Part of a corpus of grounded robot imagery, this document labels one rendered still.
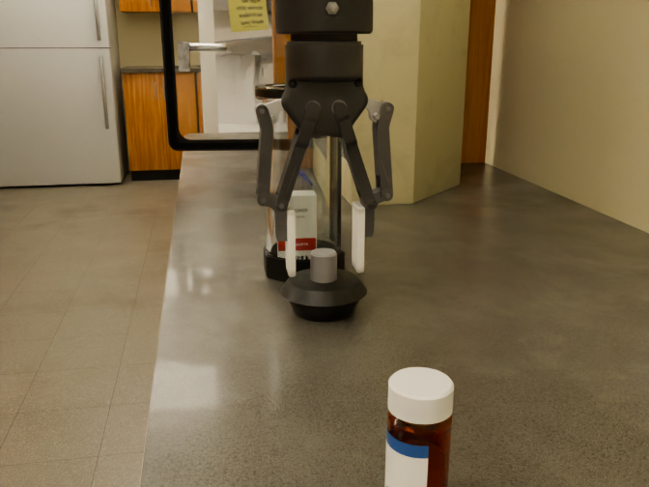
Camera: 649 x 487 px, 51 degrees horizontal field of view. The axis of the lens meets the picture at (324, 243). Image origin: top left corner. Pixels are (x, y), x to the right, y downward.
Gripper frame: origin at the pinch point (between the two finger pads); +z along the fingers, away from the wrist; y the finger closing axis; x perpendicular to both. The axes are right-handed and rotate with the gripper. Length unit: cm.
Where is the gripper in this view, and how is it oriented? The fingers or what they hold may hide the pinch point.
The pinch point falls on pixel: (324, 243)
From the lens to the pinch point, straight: 70.3
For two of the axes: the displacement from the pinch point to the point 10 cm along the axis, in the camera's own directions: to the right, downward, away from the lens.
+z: 0.0, 9.6, 2.9
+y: -9.9, 0.5, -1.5
